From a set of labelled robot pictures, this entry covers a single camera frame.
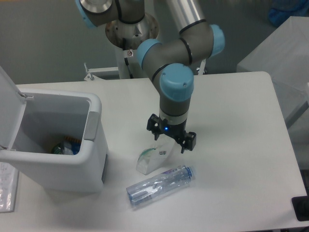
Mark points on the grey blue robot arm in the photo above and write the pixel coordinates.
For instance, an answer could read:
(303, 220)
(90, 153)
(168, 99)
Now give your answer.
(166, 65)

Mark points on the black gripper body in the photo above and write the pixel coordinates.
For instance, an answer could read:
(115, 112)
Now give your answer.
(177, 132)

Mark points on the clear plastic water bottle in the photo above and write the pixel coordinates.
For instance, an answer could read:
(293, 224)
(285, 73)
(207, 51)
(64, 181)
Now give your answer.
(159, 186)

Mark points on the white trash bag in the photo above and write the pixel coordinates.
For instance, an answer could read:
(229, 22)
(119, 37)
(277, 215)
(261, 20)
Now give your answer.
(153, 157)

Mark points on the black device at edge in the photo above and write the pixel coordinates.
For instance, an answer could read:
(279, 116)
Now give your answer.
(301, 207)

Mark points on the white trash can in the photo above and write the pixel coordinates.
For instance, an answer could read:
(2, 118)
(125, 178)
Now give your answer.
(55, 138)

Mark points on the blue plastic bag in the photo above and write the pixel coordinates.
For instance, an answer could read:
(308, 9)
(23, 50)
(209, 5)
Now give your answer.
(281, 10)

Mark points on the grey white side cabinet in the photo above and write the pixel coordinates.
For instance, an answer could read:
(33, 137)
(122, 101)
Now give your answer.
(284, 55)

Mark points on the trash inside can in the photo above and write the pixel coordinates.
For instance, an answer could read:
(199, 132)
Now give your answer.
(68, 146)

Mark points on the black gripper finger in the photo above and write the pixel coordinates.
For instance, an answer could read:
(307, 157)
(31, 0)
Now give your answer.
(153, 126)
(187, 141)

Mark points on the white pedestal base frame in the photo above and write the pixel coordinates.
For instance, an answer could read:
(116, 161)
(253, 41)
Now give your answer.
(112, 73)

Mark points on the white trash can lid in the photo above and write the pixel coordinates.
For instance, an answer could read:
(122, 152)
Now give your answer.
(12, 108)

